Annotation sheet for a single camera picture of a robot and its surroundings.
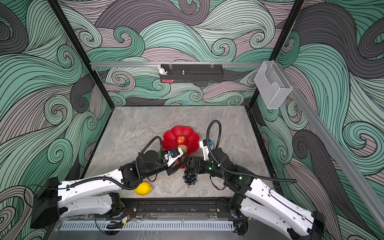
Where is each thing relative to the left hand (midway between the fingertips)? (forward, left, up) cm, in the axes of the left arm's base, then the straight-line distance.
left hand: (184, 155), depth 70 cm
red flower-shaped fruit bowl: (+19, +10, -20) cm, 29 cm away
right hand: (-4, -2, 0) cm, 4 cm away
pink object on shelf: (+44, +11, +11) cm, 46 cm away
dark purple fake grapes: (-5, -4, -17) cm, 18 cm away
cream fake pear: (+13, +1, -16) cm, 20 cm away
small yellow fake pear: (+18, +3, -14) cm, 23 cm away
